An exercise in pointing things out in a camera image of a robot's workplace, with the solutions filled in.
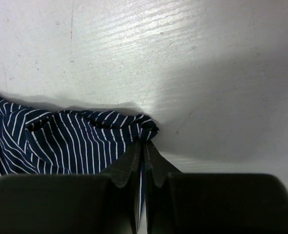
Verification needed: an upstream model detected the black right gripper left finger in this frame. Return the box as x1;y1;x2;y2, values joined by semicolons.
0;140;141;234

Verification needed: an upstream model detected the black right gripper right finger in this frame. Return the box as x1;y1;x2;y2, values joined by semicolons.
144;142;288;234

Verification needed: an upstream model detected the navy white striped underwear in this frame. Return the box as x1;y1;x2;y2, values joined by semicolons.
0;97;159;220

